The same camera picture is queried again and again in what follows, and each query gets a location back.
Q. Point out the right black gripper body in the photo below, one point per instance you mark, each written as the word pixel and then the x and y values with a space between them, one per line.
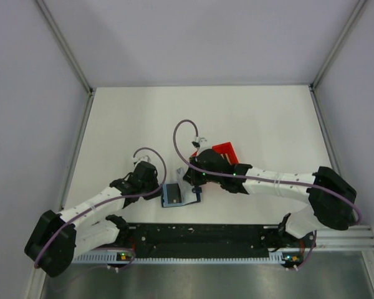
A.
pixel 198 178

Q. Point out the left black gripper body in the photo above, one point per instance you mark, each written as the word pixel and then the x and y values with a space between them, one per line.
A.
pixel 148 187

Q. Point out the red plastic bin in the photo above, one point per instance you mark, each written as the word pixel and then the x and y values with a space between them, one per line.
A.
pixel 227 152

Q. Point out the blue leather card holder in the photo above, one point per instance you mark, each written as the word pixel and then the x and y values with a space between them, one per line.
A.
pixel 195 198

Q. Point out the white credit card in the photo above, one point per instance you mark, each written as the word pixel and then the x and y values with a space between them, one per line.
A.
pixel 182 177

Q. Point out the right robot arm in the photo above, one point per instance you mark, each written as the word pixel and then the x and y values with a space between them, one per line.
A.
pixel 326 199

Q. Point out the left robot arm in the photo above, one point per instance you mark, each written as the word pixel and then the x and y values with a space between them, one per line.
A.
pixel 59 237

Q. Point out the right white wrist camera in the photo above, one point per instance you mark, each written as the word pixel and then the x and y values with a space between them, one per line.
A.
pixel 199 142

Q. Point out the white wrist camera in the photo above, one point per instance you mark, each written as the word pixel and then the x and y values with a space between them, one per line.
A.
pixel 144 158
pixel 199 142

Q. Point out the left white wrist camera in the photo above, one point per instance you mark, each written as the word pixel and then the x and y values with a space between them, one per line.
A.
pixel 144 158

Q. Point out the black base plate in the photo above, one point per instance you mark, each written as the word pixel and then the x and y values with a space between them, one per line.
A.
pixel 205 240

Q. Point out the grey slotted cable duct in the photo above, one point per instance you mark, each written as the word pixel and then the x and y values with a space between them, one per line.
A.
pixel 112 257

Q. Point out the aluminium front rail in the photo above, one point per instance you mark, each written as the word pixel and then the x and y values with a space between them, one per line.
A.
pixel 356 238

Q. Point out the left aluminium frame post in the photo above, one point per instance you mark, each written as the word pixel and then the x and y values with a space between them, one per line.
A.
pixel 63 45

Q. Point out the aluminium frame post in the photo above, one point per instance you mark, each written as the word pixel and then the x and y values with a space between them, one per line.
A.
pixel 342 37
pixel 63 45

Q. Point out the right aluminium frame post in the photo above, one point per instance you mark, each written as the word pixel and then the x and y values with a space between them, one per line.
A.
pixel 342 37

